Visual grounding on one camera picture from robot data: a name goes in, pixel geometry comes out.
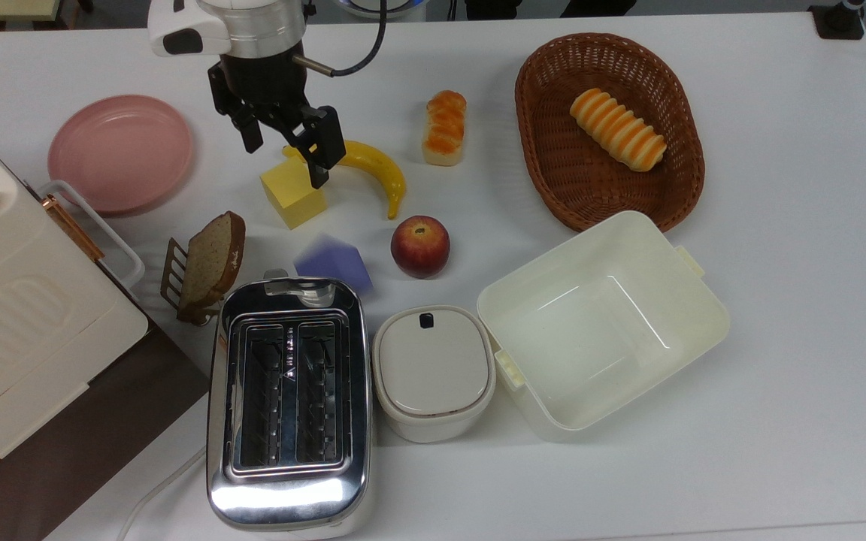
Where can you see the purple foam cube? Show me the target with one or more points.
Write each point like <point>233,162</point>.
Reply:
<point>331,263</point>

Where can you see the chrome two-slot toaster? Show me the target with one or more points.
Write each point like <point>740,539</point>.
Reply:
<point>290,496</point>

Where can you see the white blue round base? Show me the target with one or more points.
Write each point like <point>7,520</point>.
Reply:
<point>403,7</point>

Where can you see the cream countertop oven appliance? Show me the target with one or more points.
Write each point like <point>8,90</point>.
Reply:
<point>19,330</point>

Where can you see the yellow foam cube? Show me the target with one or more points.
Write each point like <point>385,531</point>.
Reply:
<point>294,203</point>

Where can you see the long striped bread roll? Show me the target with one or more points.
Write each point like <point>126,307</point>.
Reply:
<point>617,129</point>

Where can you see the pink round plate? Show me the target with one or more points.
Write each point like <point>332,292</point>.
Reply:
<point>121,150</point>

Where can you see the brown bread slice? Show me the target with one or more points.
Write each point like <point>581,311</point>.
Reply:
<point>211,263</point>

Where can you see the brown wicker basket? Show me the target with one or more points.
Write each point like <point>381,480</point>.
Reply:
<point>553,165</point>

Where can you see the white lidded square container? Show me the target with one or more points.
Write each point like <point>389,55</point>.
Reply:
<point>433,364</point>

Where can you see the red toy apple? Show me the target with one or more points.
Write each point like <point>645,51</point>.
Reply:
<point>420,248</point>

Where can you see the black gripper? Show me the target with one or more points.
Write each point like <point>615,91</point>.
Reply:
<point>264,83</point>

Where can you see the brown metal toast rack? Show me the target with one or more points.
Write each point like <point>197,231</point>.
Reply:
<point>173,274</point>

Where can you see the black table clamp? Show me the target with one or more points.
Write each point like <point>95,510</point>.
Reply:
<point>837,22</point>

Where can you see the short glazed bread roll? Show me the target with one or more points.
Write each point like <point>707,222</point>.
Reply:
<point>445,128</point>

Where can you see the yellow toy banana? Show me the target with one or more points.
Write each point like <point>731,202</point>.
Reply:
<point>380,164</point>

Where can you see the cream open plastic container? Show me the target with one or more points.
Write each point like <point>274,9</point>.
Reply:
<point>598,323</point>

